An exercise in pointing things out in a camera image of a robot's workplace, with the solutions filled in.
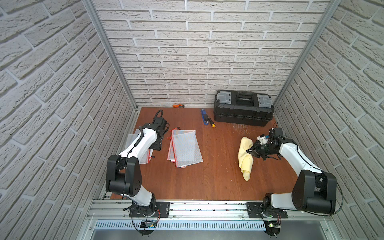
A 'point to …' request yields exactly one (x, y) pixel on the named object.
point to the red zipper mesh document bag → (186, 147)
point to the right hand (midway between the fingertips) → (248, 151)
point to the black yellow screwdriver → (212, 124)
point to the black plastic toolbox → (243, 107)
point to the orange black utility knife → (178, 106)
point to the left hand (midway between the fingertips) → (148, 142)
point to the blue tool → (205, 116)
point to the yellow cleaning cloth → (245, 158)
